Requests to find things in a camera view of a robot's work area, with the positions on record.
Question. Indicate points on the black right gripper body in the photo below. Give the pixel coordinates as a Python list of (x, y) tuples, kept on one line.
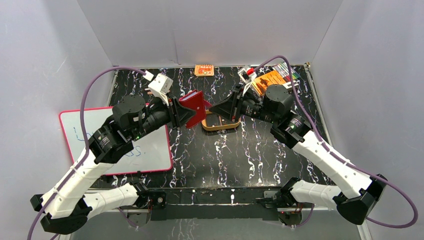
[(253, 108)]

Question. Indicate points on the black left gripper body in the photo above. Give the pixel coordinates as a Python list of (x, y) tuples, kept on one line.
[(174, 110)]

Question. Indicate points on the red leather card holder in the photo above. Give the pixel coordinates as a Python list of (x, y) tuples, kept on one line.
[(194, 100)]

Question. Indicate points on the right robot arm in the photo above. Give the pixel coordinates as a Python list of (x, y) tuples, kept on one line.
[(353, 194)]

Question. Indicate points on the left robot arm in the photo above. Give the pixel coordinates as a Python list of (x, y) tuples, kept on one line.
[(67, 206)]

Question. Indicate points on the tan oval tray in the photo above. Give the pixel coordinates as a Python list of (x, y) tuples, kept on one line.
[(214, 123)]

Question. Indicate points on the orange yellow book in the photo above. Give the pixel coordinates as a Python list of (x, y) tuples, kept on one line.
[(261, 83)]

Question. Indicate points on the pink framed whiteboard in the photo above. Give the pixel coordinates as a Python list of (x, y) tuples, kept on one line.
[(150, 153)]

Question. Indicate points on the small orange spiral notepad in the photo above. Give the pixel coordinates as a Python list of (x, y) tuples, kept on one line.
[(204, 70)]

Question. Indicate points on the white stapler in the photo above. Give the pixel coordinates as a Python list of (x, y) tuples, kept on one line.
[(289, 85)]

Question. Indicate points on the pack of coloured markers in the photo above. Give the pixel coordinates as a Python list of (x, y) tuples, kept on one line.
[(283, 71)]

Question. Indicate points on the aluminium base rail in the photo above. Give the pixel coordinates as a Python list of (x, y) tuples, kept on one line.
[(182, 203)]

